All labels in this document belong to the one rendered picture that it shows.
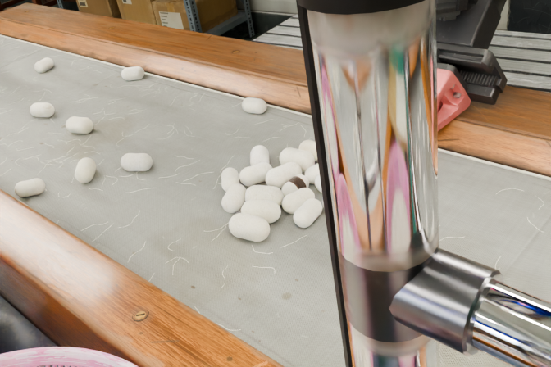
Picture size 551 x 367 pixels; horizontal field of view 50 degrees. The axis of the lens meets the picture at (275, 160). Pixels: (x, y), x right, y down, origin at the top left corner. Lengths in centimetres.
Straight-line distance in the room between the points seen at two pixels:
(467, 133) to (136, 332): 36
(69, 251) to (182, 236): 10
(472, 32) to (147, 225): 35
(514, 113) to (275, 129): 25
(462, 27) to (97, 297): 39
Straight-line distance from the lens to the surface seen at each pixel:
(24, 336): 62
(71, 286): 49
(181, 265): 51
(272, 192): 53
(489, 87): 60
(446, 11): 55
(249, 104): 71
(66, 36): 114
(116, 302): 46
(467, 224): 51
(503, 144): 59
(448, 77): 56
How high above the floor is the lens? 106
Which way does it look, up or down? 31 degrees down
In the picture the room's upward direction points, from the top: 10 degrees counter-clockwise
